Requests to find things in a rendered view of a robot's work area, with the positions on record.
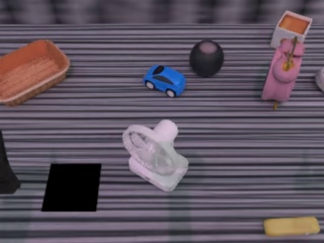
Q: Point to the black square patch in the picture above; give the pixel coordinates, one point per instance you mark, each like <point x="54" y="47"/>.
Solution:
<point x="72" y="187"/>

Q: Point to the white desk fan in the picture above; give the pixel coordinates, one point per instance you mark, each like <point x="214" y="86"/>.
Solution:
<point x="157" y="157"/>

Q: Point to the yellow sponge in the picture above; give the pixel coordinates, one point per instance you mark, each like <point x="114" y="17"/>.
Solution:
<point x="291" y="226"/>

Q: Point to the orange woven basket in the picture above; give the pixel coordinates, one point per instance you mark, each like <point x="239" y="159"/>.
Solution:
<point x="27" y="73"/>

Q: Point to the blue toy car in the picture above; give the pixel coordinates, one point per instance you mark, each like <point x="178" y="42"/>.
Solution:
<point x="167" y="78"/>

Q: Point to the black round smart speaker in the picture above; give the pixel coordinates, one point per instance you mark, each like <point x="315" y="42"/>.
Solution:
<point x="206" y="60"/>

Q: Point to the pink retro telephone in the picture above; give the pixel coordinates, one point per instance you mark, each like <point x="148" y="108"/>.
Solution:
<point x="281" y="76"/>

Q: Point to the white square box orange inside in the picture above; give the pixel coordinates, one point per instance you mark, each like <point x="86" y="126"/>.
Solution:
<point x="291" y="27"/>

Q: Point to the white rounded object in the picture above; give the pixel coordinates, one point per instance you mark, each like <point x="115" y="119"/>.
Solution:
<point x="321" y="79"/>

